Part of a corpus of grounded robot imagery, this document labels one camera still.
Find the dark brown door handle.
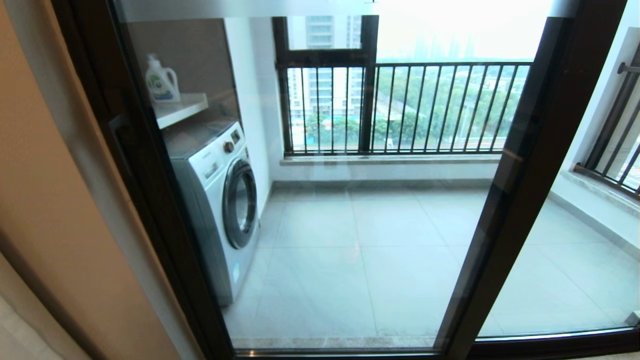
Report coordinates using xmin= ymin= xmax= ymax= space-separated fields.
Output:
xmin=109 ymin=114 xmax=135 ymax=177

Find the dark framed sliding glass door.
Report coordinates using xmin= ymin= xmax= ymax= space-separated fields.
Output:
xmin=50 ymin=0 xmax=640 ymax=360

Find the long stone window sill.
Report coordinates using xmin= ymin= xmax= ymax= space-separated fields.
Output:
xmin=280 ymin=154 xmax=503 ymax=166

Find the white front-load washing machine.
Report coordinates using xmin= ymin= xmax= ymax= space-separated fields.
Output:
xmin=167 ymin=120 xmax=261 ymax=307

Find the long black balcony railing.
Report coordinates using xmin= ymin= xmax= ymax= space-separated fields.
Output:
xmin=287 ymin=61 xmax=533 ymax=153

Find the white detergent bottle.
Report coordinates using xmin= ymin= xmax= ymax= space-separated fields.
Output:
xmin=145 ymin=54 xmax=182 ymax=104

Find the short stone window sill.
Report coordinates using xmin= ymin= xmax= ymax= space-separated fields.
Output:
xmin=560 ymin=170 xmax=640 ymax=217

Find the dark brown fixed glass door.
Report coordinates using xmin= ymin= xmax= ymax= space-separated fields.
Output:
xmin=435 ymin=0 xmax=640 ymax=360

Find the white wall shelf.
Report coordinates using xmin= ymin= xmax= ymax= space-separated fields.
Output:
xmin=152 ymin=93 xmax=209 ymax=130

